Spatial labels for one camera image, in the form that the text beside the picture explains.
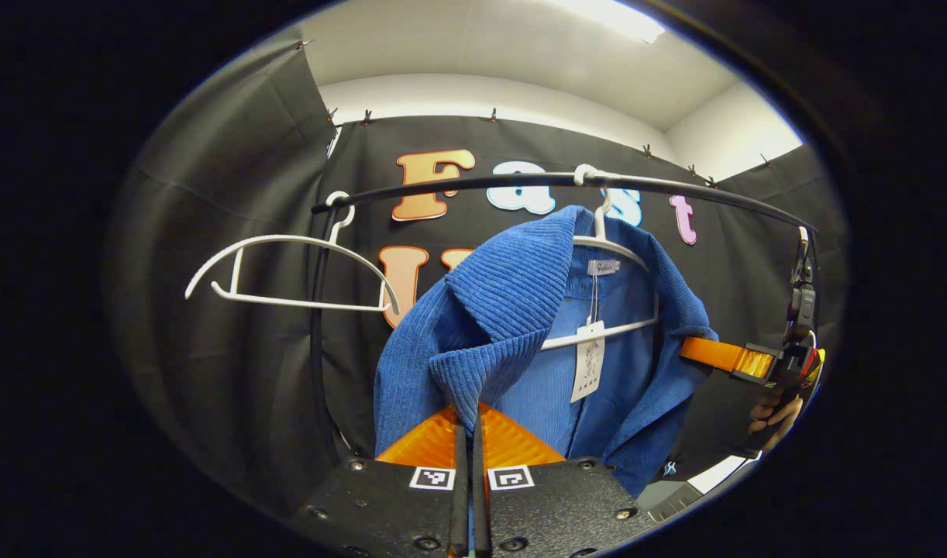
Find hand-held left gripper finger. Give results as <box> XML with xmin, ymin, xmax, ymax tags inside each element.
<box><xmin>291</xmin><ymin>405</ymin><xmax>471</xmax><ymax>558</ymax></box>
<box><xmin>470</xmin><ymin>403</ymin><xmax>660</xmax><ymax>558</ymax></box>

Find blue corduroy jacket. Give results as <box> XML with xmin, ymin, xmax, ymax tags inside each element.
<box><xmin>373</xmin><ymin>205</ymin><xmax>718</xmax><ymax>498</ymax></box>

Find white hanger with trouser bar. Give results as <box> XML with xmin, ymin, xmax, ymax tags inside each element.
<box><xmin>539</xmin><ymin>164</ymin><xmax>660</xmax><ymax>351</ymax></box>
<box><xmin>184</xmin><ymin>191</ymin><xmax>401</xmax><ymax>315</ymax></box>

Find white paper hang tag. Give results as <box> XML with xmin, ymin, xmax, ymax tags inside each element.
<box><xmin>570</xmin><ymin>320</ymin><xmax>606</xmax><ymax>404</ymax></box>

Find black backdrop cloth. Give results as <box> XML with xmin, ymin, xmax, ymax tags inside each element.
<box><xmin>105</xmin><ymin>39</ymin><xmax>850</xmax><ymax>520</ymax></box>

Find row of small backdrop clips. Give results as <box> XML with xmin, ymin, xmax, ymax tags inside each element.
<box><xmin>299</xmin><ymin>39</ymin><xmax>773</xmax><ymax>189</ymax></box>

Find black clothes rail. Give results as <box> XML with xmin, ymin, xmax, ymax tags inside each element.
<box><xmin>309</xmin><ymin>172</ymin><xmax>819</xmax><ymax>466</ymax></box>

